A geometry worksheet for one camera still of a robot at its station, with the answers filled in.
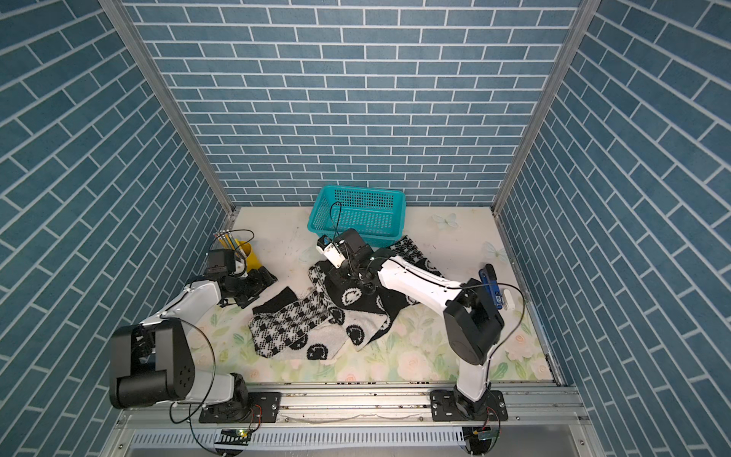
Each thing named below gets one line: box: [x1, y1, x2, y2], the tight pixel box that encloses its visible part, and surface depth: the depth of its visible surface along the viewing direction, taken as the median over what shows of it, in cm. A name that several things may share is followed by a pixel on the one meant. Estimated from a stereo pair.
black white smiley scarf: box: [248, 236, 443, 362], surface depth 86 cm
